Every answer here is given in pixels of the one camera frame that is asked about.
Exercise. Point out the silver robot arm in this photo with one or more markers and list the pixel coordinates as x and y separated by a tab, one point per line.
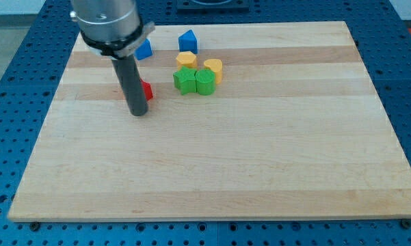
112	28

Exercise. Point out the blue block behind arm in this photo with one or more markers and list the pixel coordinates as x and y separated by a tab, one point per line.
144	50

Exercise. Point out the green star block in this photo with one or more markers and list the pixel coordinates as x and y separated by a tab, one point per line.
185	80

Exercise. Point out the green cylinder block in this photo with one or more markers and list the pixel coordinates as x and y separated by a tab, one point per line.
205	82

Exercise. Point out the yellow heart block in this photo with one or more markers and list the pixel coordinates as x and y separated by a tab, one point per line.
215	65

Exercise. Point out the yellow hexagon block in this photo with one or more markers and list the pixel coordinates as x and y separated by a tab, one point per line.
187	59

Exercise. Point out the red block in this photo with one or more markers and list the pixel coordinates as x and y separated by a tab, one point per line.
147	88

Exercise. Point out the blue triangular block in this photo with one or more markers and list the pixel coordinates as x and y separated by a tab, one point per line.
188	42

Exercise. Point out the wooden board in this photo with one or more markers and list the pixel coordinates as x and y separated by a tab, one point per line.
295	131

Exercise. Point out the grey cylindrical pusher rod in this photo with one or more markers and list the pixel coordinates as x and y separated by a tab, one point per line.
129	80

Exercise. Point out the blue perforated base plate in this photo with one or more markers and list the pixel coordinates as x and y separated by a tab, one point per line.
28	85

